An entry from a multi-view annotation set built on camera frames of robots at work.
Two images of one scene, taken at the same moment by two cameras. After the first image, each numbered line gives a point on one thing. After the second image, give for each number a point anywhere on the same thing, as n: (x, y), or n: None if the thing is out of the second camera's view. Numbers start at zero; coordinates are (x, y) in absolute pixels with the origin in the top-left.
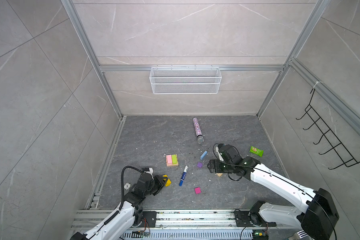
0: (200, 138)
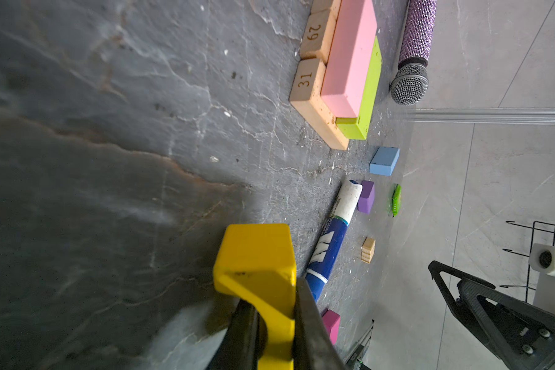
0: (410, 85)
